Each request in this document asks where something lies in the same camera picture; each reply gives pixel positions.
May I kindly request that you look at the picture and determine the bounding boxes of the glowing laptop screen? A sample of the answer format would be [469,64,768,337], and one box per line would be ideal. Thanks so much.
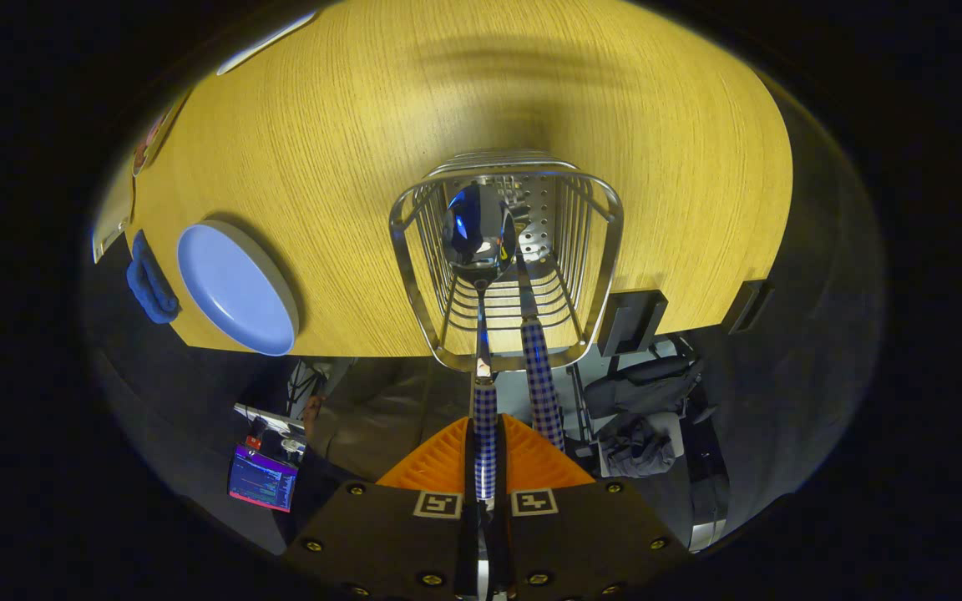
[228,445,299,513]

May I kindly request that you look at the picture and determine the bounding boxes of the beige food plate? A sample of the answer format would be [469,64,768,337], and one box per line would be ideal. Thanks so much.
[131,90,191,177]

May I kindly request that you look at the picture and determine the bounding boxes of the dark crumpled garment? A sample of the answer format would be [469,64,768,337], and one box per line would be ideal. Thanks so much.
[598,415,676,478]

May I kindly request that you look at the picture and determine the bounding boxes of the person's grey trousers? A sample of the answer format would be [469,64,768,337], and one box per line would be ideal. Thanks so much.
[314,359,482,481]

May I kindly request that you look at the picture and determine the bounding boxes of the white coaster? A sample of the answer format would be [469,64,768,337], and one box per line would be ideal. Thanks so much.
[215,10,319,76]

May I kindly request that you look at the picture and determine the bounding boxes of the dark grey bag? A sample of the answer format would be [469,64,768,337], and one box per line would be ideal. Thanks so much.
[585,355,703,418]

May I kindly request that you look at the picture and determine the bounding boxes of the blue plate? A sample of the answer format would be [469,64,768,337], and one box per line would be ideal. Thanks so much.
[176,220,301,357]

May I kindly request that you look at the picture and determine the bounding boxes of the spoon with blue checked handle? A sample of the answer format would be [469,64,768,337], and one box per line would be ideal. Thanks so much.
[441,184,519,502]

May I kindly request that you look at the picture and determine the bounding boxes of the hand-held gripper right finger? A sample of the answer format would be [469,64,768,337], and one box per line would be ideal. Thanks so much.
[496,414,691,601]

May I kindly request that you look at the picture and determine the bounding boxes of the white side desk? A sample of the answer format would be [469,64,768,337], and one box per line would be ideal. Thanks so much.
[233,403,306,437]

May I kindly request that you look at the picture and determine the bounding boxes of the white toaster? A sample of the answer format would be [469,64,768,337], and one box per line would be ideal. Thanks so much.
[91,163,138,265]

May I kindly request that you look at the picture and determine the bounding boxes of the blue folded cloth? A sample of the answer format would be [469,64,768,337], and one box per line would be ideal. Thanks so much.
[126,230,181,325]

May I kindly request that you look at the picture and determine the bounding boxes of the black table clamp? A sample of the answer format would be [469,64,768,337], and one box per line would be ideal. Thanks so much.
[596,290,669,358]
[721,280,774,335]

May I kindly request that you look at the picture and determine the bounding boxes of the metal wire basket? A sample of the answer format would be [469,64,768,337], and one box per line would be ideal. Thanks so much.
[388,149,625,373]

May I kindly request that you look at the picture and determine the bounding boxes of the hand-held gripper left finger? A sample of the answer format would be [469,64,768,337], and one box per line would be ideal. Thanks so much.
[281,415,482,601]

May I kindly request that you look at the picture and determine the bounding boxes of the fork with blue checked handle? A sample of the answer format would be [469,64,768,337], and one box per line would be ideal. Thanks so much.
[508,196,567,453]

